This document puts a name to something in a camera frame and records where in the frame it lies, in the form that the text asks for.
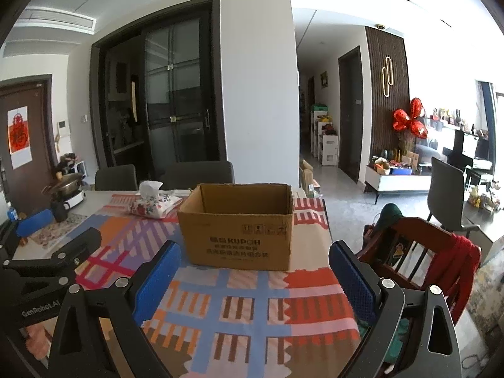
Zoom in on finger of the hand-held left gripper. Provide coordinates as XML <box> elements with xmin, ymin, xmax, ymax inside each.
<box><xmin>0</xmin><ymin>208</ymin><xmax>56</xmax><ymax>263</ymax></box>
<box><xmin>3</xmin><ymin>227</ymin><xmax>103</xmax><ymax>289</ymax></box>

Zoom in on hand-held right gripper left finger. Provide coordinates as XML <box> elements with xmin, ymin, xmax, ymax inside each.
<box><xmin>47</xmin><ymin>239</ymin><xmax>184</xmax><ymax>378</ymax></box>

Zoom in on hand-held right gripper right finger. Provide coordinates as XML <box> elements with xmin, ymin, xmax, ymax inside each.
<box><xmin>328</xmin><ymin>240</ymin><xmax>463</xmax><ymax>378</ymax></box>

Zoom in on brown cardboard box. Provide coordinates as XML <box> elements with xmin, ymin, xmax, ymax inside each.
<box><xmin>177</xmin><ymin>183</ymin><xmax>295</xmax><ymax>272</ymax></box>

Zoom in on person's left hand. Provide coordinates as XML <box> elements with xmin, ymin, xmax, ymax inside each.
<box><xmin>23</xmin><ymin>324</ymin><xmax>54</xmax><ymax>360</ymax></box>

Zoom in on floral placemat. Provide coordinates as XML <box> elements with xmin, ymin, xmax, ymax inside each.
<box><xmin>29</xmin><ymin>213</ymin><xmax>88</xmax><ymax>249</ymax></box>

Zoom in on black mug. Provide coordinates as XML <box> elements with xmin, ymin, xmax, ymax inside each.
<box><xmin>51</xmin><ymin>199</ymin><xmax>71</xmax><ymax>223</ymax></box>

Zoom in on silver electric hot pot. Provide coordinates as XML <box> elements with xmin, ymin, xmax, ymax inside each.
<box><xmin>41</xmin><ymin>172</ymin><xmax>86</xmax><ymax>210</ymax></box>

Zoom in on floral tissue pouch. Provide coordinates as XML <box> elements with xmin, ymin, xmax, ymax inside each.
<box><xmin>129</xmin><ymin>180</ymin><xmax>184</xmax><ymax>220</ymax></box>

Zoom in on teal cloth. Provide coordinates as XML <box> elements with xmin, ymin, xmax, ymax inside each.
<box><xmin>356</xmin><ymin>317</ymin><xmax>412</xmax><ymax>365</ymax></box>

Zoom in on dark green cloth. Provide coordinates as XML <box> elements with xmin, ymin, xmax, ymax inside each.
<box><xmin>372</xmin><ymin>203</ymin><xmax>403</xmax><ymax>237</ymax></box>

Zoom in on brown wooden chair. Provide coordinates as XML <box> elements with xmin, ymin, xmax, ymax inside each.
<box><xmin>358</xmin><ymin>215</ymin><xmax>482</xmax><ymax>325</ymax></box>

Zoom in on grey dining chair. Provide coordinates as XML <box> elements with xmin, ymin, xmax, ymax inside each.
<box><xmin>163</xmin><ymin>161</ymin><xmax>236</xmax><ymax>192</ymax></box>
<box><xmin>94</xmin><ymin>164</ymin><xmax>138</xmax><ymax>192</ymax></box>

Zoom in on red and white door poster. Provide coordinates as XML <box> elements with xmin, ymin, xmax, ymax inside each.
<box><xmin>7</xmin><ymin>106</ymin><xmax>33</xmax><ymax>170</ymax></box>

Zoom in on brown entrance door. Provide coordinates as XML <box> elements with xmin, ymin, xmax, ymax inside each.
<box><xmin>0</xmin><ymin>75</ymin><xmax>56</xmax><ymax>221</ymax></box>

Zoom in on colourful patterned tablecloth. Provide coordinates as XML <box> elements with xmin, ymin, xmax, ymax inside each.
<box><xmin>29</xmin><ymin>193</ymin><xmax>363</xmax><ymax>378</ymax></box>

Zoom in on white low cabinet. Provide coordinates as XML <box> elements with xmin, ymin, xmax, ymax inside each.
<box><xmin>364</xmin><ymin>163</ymin><xmax>434</xmax><ymax>205</ymax></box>

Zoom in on flat cardboard boxes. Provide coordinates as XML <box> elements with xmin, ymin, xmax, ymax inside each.
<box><xmin>299</xmin><ymin>159</ymin><xmax>322</xmax><ymax>198</ymax></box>

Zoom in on red garment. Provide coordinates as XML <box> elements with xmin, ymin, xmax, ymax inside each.
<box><xmin>423</xmin><ymin>234</ymin><xmax>482</xmax><ymax>324</ymax></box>

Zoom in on grey armless chair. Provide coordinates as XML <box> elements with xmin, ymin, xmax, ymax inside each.
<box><xmin>426</xmin><ymin>157</ymin><xmax>481</xmax><ymax>234</ymax></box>

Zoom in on white shelf unit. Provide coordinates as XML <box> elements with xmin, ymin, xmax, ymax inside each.
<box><xmin>310</xmin><ymin>103</ymin><xmax>340</xmax><ymax>167</ymax></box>

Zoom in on dark room door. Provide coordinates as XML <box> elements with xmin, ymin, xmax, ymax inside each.
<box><xmin>338</xmin><ymin>46</ymin><xmax>364</xmax><ymax>184</ymax></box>

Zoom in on red bow balloon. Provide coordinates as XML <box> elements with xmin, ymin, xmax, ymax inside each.
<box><xmin>392</xmin><ymin>98</ymin><xmax>429</xmax><ymax>139</ymax></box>

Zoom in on dark glass sliding door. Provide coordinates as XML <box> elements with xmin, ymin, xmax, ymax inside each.
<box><xmin>90</xmin><ymin>0</ymin><xmax>227</xmax><ymax>180</ymax></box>

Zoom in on gold loop wall light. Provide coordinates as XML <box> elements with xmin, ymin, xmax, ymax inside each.
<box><xmin>381</xmin><ymin>57</ymin><xmax>393</xmax><ymax>97</ymax></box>

